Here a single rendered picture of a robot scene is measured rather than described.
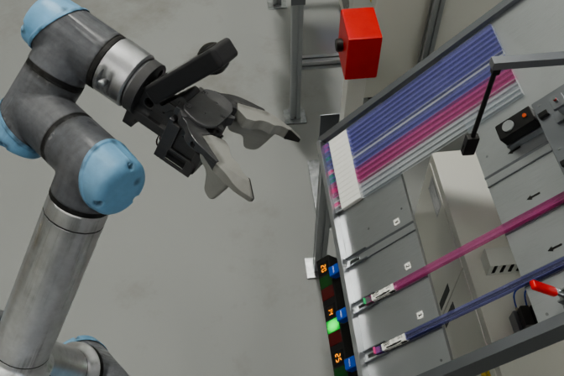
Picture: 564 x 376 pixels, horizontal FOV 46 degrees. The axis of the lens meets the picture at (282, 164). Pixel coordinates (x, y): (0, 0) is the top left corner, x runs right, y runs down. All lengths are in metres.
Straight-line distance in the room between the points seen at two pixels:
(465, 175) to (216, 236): 0.98
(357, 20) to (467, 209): 0.63
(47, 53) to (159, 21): 2.42
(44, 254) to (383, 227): 0.85
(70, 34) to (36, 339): 0.38
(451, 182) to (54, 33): 1.24
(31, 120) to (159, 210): 1.71
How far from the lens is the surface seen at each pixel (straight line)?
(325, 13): 3.26
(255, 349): 2.22
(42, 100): 0.85
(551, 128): 1.27
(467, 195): 1.82
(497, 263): 1.67
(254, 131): 0.86
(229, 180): 0.74
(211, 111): 0.80
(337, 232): 1.56
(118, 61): 0.82
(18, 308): 0.90
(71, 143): 0.79
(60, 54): 0.84
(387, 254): 1.46
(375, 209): 1.53
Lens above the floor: 2.04
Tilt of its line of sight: 52 degrees down
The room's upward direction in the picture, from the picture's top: straight up
